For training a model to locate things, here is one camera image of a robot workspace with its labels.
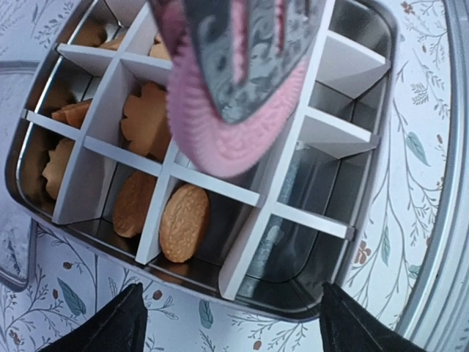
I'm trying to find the silver tin lid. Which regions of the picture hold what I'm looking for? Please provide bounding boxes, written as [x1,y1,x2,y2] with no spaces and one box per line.
[1,59,38,292]

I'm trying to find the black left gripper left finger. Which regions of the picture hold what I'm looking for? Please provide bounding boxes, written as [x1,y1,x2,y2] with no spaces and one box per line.
[43,283,148,352]

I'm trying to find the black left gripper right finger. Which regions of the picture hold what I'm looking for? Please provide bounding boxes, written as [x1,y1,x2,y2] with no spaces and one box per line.
[320,282,423,351]

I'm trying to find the metal tongs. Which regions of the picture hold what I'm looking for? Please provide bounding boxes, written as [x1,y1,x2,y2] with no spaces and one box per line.
[148,0,329,125]

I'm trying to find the pink divided cookie tin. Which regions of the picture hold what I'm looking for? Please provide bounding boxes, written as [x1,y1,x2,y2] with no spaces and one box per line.
[5,1,398,323]

